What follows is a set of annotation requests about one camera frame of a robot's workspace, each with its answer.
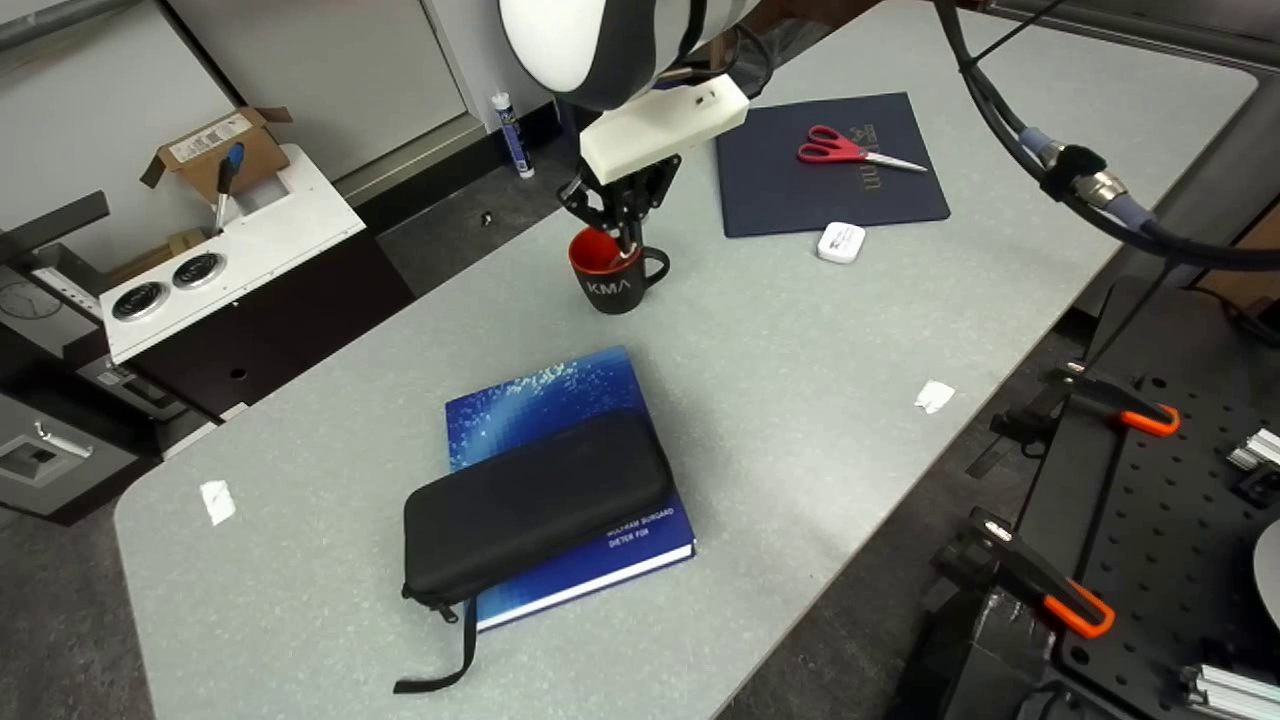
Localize silver aluminium bracket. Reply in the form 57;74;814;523
1224;425;1280;480

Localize round grey robot base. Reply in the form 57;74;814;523
1248;514;1280;630

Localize white tube bottle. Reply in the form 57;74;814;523
485;89;541;184

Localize white tape piece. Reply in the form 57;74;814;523
197;476;242;530
912;375;958;421

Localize open cardboard box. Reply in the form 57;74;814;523
135;104;300;207

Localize black cable bundle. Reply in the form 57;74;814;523
927;0;1280;280

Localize dark blue mat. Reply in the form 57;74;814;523
710;89;954;242

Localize black equipment stand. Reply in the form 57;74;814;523
0;187;116;381

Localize black mug red inside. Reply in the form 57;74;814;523
565;223;672;321

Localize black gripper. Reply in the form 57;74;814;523
550;146;688;275

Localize red handled scissors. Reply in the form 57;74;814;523
792;118;931;179

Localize white side table with holes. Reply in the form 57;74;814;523
22;141;373;371

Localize grey metal floor box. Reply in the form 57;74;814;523
0;388;143;529

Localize silver aluminium extrusion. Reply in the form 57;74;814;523
1174;660;1280;720

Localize small white square box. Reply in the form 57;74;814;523
810;214;870;266

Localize black zip case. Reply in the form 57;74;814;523
388;405;679;698

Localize blue hardcover book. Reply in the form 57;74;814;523
441;342;699;636

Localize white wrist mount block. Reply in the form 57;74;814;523
577;66;750;190

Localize black orange bar clamp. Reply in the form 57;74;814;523
989;358;1187;465
927;508;1123;649

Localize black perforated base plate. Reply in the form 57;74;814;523
1047;272;1280;720

